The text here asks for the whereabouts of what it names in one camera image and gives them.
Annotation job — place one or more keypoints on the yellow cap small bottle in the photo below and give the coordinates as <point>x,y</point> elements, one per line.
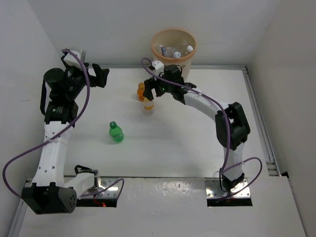
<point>148,106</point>

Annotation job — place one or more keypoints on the clear bottle orange blue label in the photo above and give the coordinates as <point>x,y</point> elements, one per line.
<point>176,55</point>

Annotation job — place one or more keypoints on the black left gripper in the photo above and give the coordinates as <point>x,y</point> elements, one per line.
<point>99,78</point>

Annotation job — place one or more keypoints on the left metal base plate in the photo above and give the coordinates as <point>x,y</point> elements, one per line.
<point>105,188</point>

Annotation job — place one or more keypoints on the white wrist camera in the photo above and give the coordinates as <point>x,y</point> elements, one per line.
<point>156,65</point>
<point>71,61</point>

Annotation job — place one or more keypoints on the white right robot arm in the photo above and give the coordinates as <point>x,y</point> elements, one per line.
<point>232,127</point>

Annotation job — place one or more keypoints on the metal base plate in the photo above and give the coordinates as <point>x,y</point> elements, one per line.
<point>213,190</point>
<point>105,188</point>

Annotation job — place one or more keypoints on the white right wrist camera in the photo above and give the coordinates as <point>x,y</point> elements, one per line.
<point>156,65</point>

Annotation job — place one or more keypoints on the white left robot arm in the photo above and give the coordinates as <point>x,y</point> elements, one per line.
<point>49,193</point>

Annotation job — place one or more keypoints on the green plastic bottle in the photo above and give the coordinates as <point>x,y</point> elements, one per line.
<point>116,132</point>

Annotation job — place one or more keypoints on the clear bottle blue label tall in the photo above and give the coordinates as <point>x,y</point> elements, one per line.
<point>188,49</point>

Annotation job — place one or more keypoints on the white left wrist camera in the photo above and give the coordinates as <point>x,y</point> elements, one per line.
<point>71,61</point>

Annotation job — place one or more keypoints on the orange juice bottle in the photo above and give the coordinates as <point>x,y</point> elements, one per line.
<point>140,91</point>

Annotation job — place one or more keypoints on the blue label Pocari bottle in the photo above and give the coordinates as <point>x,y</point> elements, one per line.
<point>162,50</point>

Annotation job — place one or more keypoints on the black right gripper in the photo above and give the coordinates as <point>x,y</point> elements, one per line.
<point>149,84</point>

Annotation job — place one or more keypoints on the beige capybara plastic bin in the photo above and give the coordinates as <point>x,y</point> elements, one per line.
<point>175,40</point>

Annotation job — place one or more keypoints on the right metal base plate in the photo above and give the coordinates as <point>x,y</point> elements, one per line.
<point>213,190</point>

